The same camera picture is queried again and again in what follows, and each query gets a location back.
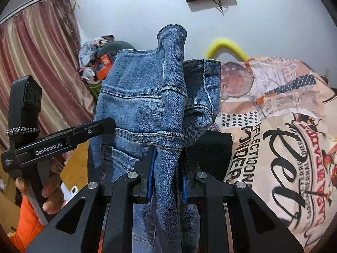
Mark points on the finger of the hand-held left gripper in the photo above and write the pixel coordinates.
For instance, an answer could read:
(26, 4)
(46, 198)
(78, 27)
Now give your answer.
(100, 127)

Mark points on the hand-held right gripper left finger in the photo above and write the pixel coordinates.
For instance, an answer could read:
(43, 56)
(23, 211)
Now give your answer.
(150, 181)

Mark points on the blue denim pants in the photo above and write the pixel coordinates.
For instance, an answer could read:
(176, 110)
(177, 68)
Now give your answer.
(137, 105)

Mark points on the pink striped curtain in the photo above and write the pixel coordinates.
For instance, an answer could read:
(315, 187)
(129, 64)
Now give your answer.
(39, 71)

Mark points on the pile of clutter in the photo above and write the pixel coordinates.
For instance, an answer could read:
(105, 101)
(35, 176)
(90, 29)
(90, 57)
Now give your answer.
(88, 50)

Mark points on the yellow foam tube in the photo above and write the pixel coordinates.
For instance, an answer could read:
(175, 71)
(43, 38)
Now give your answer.
(223, 43)

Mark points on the brown wooden lap board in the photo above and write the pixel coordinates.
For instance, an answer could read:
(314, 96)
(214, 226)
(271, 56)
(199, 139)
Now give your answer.
(73, 168)

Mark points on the person's left hand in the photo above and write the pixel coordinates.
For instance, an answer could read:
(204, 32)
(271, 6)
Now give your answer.
(55, 189)

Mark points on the person's left forearm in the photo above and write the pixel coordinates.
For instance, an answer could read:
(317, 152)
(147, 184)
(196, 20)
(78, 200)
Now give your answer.
(26, 224)

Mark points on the printed blanket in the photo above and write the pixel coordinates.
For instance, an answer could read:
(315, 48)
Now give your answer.
(276, 97)

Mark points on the dark grey curved bar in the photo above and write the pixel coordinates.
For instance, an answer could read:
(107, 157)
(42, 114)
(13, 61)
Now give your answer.
(118, 44)

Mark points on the orange toy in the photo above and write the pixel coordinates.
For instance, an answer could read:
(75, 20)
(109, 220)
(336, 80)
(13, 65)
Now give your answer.
(104, 67)

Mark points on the black cloth garment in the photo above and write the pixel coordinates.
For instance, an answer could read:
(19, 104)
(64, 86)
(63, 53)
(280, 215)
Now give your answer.
(216, 152)

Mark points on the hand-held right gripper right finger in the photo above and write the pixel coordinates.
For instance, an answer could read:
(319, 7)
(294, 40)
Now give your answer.
(184, 187)

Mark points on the white digital timer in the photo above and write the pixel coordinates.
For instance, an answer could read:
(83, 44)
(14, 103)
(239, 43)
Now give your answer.
(74, 189)

